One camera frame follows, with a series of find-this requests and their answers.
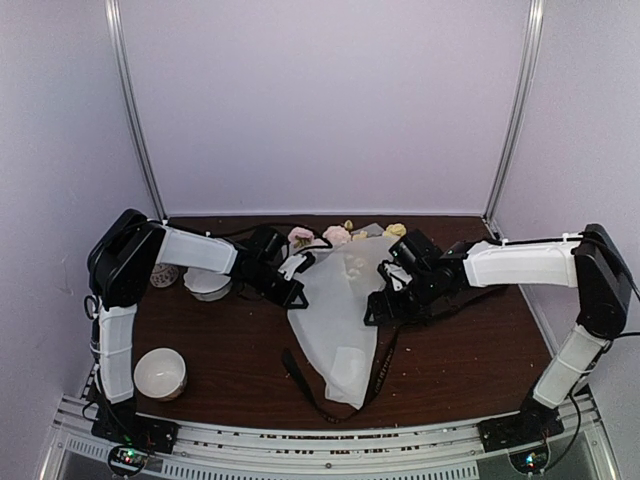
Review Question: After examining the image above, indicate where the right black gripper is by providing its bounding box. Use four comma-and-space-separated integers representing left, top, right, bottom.
364, 270, 440, 327

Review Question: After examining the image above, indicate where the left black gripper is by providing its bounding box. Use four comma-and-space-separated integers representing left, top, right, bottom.
243, 264, 308, 309

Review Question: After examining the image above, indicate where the translucent white wrapping paper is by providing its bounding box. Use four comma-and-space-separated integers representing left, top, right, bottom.
288, 235, 399, 410

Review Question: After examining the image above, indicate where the small yellow flower sprig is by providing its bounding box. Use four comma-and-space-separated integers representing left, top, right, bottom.
343, 253, 366, 281

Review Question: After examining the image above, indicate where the pink flower stem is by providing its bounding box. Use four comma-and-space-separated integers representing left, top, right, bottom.
288, 227, 315, 249

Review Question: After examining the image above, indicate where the pink rose stem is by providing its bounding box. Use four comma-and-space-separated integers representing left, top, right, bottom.
323, 220, 353, 247

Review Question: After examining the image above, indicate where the black ribbon strap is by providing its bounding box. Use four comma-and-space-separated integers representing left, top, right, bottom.
280, 289, 496, 425

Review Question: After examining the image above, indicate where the yellow blossom stem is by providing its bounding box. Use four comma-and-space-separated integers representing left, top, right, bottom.
383, 223, 407, 238

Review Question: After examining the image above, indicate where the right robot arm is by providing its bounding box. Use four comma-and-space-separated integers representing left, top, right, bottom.
364, 224, 639, 442

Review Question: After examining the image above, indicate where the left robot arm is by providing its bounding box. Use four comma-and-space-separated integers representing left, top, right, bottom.
85, 209, 313, 444

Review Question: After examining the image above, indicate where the white scalloped bowl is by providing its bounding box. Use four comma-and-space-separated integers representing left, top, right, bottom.
183, 268, 232, 302

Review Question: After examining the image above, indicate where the yellow patterned cup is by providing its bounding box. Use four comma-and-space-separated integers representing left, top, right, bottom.
150, 264, 180, 289

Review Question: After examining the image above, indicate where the plain white bowl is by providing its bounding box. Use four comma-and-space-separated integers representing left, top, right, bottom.
133, 347, 188, 402

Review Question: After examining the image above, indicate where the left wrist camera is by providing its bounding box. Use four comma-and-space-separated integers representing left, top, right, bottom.
278, 252, 316, 281

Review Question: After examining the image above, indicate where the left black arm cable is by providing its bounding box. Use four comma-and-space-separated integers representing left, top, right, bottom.
204, 222, 334, 249

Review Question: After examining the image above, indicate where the aluminium front rail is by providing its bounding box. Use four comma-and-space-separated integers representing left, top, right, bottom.
36, 394, 621, 479

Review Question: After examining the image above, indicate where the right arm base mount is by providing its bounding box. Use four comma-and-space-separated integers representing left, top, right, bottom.
477, 412, 564, 452

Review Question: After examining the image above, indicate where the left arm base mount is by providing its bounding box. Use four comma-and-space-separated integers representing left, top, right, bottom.
91, 416, 179, 454

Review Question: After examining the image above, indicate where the right aluminium frame post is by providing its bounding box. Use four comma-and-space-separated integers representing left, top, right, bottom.
483, 0, 546, 226

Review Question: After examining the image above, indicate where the aluminium frame post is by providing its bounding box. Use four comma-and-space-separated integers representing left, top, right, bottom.
483, 0, 546, 226
104, 0, 167, 220

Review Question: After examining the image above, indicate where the left aluminium frame post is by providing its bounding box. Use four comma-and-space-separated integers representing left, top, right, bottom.
104, 0, 167, 220

